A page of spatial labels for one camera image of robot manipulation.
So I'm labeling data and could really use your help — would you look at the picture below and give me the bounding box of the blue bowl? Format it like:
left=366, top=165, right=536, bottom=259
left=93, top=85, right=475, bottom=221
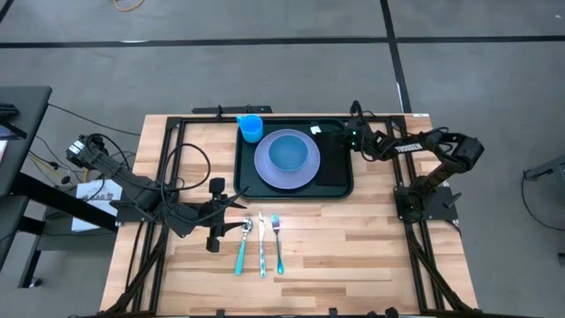
left=267, top=134, right=310, bottom=173

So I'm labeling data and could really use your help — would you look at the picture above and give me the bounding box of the lavender plate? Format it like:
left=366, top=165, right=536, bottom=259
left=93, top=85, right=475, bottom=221
left=253, top=128, right=321, bottom=191

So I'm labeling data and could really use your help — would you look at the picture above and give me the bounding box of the iridescent fork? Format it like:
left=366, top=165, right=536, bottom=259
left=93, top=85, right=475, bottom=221
left=270, top=214, right=285, bottom=276

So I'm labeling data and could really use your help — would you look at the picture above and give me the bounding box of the blue plastic cup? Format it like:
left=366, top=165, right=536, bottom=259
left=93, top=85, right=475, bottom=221
left=236, top=113, right=265, bottom=144

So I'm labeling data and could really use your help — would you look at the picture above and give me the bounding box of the teal-handled spoon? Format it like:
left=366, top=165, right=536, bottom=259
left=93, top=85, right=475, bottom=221
left=234, top=216, right=254, bottom=277

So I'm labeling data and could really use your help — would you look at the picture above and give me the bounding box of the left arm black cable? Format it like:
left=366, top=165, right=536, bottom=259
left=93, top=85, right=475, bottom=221
left=159, top=141, right=252, bottom=222

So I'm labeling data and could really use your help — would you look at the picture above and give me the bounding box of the thin black floor cable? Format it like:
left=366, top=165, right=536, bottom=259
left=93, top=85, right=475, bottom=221
left=46, top=102, right=142, bottom=137
left=520, top=170, right=565, bottom=233

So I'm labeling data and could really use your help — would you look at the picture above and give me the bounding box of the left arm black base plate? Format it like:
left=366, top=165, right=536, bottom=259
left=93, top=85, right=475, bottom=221
left=109, top=188, right=180, bottom=225

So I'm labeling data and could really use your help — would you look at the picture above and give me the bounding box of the black power strip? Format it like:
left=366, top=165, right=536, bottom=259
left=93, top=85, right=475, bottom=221
left=192, top=104, right=274, bottom=115

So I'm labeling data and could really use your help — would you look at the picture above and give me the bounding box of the black power cable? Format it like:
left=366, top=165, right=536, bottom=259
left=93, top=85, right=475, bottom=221
left=350, top=99, right=367, bottom=121

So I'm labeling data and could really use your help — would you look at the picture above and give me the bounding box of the black cloth napkin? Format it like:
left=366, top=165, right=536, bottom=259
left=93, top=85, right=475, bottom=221
left=308, top=125, right=350, bottom=187

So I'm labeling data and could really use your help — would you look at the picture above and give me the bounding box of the dark grey desk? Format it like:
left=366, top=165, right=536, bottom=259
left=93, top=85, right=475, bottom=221
left=0, top=86, right=120, bottom=291

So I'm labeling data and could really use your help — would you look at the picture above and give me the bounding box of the knife with patterned teal handle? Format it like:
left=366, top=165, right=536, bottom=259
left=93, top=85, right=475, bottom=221
left=257, top=210, right=267, bottom=279

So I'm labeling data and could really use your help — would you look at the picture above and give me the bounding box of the dark green tray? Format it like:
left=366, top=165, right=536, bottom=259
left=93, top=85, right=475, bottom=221
left=232, top=117, right=355, bottom=201

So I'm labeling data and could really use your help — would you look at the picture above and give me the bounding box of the white printed paper sheet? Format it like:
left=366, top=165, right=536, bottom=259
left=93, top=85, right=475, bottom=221
left=71, top=178, right=124, bottom=233

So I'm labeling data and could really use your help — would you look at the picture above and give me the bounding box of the yellow cable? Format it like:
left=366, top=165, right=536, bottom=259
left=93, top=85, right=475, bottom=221
left=112, top=0, right=147, bottom=13

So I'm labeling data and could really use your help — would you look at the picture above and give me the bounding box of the black metal table frame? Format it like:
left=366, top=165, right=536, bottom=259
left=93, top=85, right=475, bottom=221
left=100, top=113, right=480, bottom=318

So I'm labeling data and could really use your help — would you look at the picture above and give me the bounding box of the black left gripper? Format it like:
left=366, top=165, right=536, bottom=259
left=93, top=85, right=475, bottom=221
left=196, top=178, right=249, bottom=254

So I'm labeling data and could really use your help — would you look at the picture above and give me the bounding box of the grey stand leg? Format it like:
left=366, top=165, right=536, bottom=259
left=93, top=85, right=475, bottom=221
left=523, top=153, right=565, bottom=182

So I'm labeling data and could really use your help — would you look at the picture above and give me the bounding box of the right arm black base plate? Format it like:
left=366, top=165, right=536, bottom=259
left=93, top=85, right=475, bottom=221
left=394, top=185, right=460, bottom=223

